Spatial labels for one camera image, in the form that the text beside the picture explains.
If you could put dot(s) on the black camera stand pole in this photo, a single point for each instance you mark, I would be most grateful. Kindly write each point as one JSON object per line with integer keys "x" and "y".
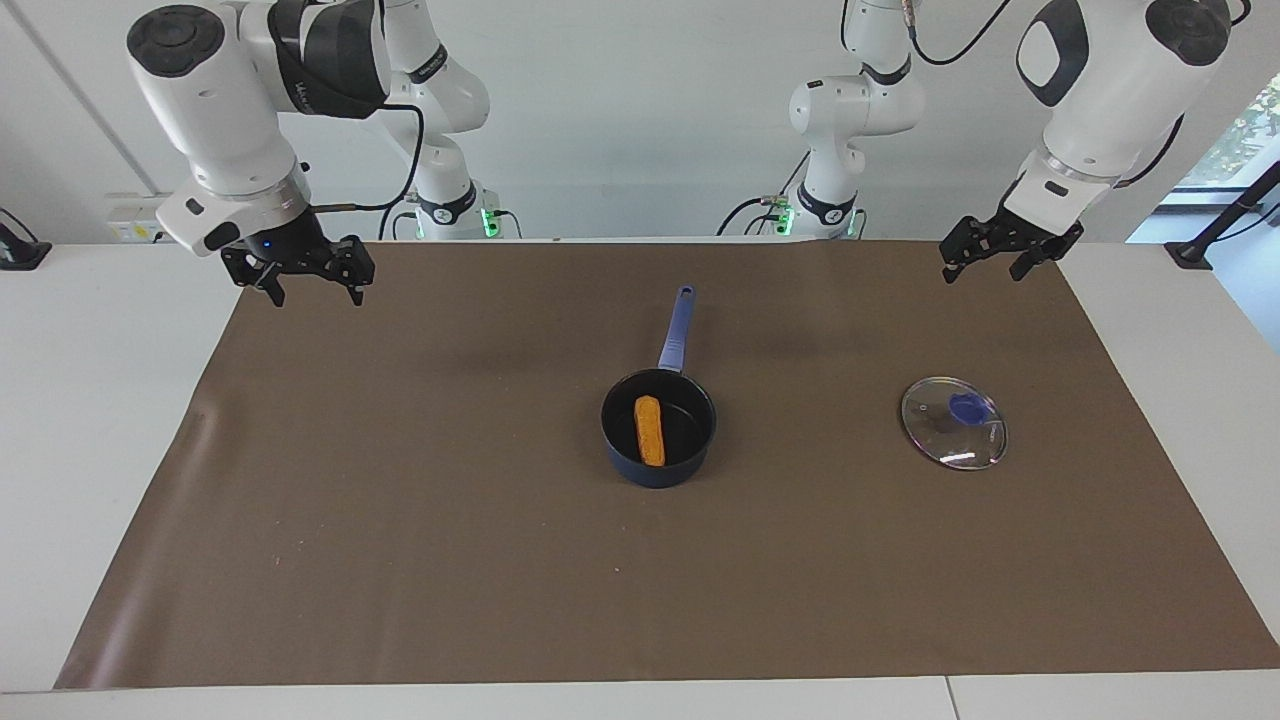
{"x": 1225, "y": 215}

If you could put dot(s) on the window with green foliage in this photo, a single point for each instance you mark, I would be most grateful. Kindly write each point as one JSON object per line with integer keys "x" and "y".
{"x": 1245, "y": 130}

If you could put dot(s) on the white wall socket box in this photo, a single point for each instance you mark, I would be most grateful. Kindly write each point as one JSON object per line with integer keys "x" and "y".
{"x": 130, "y": 222}

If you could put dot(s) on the yellow toy corn cob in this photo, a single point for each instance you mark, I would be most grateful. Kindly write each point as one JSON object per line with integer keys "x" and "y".
{"x": 650, "y": 432}

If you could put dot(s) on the glass lid with blue knob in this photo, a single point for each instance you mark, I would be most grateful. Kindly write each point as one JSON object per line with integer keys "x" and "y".
{"x": 950, "y": 435}

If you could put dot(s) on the dark blue saucepan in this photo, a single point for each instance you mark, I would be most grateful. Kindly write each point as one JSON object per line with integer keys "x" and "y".
{"x": 677, "y": 330}

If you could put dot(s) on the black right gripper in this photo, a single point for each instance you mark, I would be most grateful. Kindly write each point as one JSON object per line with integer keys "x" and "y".
{"x": 295, "y": 250}

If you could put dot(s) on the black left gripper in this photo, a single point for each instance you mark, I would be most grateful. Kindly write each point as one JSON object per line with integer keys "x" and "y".
{"x": 1005, "y": 235}

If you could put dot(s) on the brown table mat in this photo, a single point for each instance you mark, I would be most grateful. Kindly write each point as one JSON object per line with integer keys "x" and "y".
{"x": 800, "y": 580}

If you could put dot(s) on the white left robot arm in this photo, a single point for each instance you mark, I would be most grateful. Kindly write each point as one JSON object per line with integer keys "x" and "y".
{"x": 1110, "y": 100}

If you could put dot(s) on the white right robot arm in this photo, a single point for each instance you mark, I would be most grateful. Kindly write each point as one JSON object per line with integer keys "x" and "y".
{"x": 230, "y": 110}

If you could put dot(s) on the black table clamp mount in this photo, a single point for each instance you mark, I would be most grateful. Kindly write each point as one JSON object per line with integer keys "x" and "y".
{"x": 18, "y": 250}

